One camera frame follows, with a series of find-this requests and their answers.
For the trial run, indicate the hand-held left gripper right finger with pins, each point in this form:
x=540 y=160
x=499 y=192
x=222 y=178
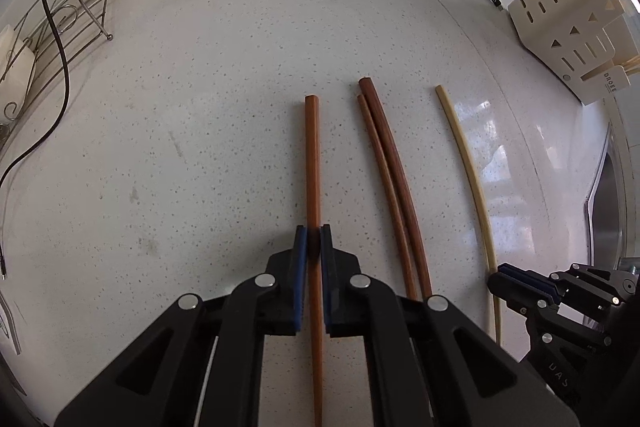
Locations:
x=326 y=277

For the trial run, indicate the stainless steel sink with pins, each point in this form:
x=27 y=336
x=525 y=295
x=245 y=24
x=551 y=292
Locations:
x=612 y=207

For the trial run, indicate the cream plastic utensil holder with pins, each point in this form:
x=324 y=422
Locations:
x=555 y=2

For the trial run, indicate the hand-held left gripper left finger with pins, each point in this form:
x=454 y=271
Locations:
x=300 y=277

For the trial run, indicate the brown wooden chopstick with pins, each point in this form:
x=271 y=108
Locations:
x=398 y=177
x=312 y=157
x=383 y=177

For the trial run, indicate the white lidded ceramic bowl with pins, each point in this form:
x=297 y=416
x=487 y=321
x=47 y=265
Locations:
x=15 y=57

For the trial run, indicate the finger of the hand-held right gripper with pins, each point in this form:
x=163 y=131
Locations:
x=515 y=294
x=585 y=284

